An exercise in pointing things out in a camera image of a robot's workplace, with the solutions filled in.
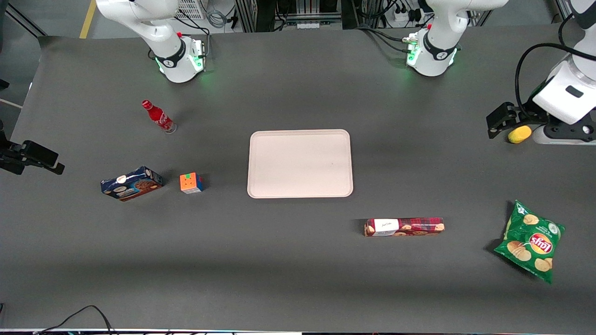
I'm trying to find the pale pink plastic tray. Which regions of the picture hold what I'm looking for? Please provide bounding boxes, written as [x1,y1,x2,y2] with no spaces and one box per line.
[247,129,354,199]

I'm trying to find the black cables at right arm base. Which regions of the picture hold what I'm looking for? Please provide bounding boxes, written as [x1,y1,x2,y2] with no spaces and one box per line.
[175,15,213,56]

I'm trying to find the aluminium equipment rack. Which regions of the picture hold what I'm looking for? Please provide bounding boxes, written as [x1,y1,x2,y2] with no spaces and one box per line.
[235,0,347,32]

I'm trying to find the green chips bag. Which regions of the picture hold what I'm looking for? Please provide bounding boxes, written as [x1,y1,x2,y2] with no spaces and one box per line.
[494,200,565,284]

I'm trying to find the black cables at left arm base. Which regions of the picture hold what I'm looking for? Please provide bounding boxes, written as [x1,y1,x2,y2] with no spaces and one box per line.
[356,26,414,53]

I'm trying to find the yellow lemon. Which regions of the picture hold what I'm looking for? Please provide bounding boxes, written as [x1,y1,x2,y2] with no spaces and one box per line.
[508,126,532,144]

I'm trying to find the blue cookie box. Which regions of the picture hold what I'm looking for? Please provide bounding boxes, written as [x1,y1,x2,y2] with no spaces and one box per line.
[101,166,164,201]

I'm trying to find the colourful puzzle cube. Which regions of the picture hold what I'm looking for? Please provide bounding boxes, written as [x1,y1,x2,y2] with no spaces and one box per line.
[180,173,204,194]

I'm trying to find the white mesh basket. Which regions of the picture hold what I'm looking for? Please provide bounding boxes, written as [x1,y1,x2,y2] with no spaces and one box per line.
[176,0,207,20]

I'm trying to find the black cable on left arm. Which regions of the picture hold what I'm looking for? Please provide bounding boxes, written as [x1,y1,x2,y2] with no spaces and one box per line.
[514,14,580,119]

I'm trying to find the white power strip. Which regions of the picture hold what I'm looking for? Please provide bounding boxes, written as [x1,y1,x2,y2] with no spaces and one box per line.
[393,6,420,25]

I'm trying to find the grey coiled cable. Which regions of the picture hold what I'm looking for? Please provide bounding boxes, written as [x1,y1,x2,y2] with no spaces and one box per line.
[206,0,234,29]

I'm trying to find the red cookie box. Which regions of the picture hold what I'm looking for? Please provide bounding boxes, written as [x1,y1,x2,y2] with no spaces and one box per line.
[364,217,445,237]

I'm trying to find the black cable at table edge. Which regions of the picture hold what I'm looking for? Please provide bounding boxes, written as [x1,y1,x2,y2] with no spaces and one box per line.
[33,305,117,335]

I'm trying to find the red soda bottle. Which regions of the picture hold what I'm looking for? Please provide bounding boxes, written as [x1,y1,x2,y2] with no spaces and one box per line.
[142,100,177,134]

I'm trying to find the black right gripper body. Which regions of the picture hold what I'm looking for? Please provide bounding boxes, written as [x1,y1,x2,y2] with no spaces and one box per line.
[0,142,25,176]

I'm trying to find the black cables at arm base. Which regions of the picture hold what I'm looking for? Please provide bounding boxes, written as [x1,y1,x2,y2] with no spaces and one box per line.
[175,15,213,56]
[356,26,414,53]

